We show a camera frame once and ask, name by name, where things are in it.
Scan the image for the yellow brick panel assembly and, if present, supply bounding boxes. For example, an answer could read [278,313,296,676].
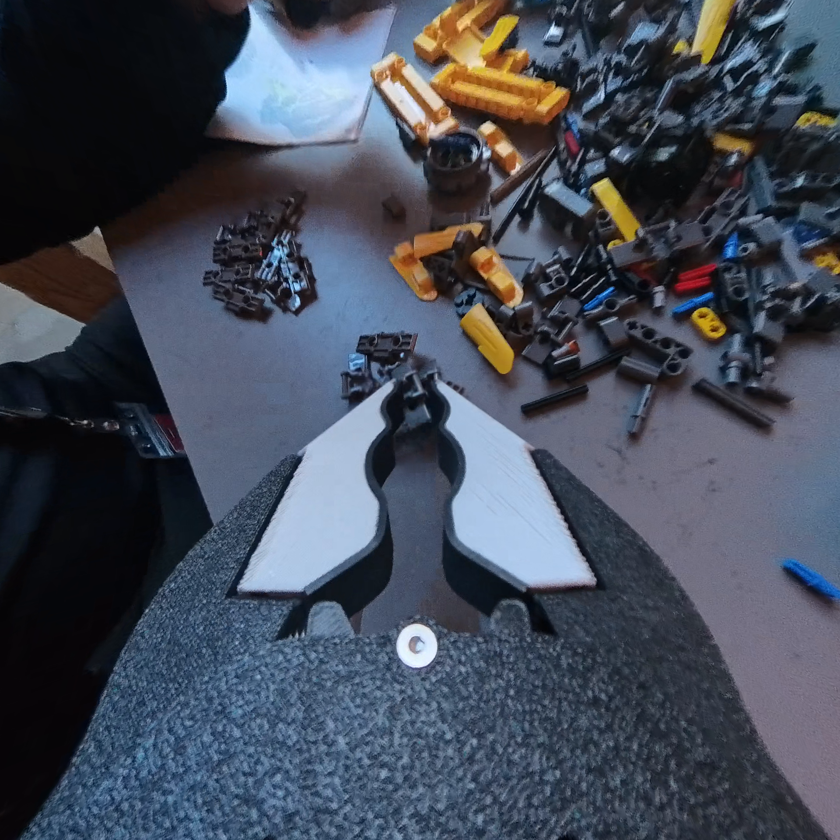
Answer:
[372,0,573,145]

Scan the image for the pile of grey brick parts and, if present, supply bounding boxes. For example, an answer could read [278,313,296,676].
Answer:
[493,0,840,441]

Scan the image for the heap of black track links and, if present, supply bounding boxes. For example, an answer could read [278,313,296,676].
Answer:
[201,193,319,319]

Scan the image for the small blue pin piece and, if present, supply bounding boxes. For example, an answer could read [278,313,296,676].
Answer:
[783,560,840,603]

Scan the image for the dark grey brick cluster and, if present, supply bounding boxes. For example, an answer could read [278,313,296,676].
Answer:
[339,331,421,403]

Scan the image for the yellow brick beam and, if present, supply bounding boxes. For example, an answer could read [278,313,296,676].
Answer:
[590,176,645,245]

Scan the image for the grey desk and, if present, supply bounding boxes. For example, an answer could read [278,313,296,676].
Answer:
[103,0,840,815]

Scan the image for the white instruction booklet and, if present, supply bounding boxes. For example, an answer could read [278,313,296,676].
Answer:
[204,0,397,145]

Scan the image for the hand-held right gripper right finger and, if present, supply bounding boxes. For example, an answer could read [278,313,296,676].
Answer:
[435,381,601,594]

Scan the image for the yellow pointed brick piece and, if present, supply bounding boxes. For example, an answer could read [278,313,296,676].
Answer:
[390,221,487,303]

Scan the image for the small yellow brick piece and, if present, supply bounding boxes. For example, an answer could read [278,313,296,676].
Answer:
[469,245,526,307]
[477,121,523,175]

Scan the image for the yellow curved brick piece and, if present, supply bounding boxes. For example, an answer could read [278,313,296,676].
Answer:
[460,305,517,376]

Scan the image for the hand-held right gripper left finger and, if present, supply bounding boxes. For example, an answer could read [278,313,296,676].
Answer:
[237,381,397,599]

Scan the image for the small dark grey brick piece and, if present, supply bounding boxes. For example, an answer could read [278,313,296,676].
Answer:
[392,368,447,437]

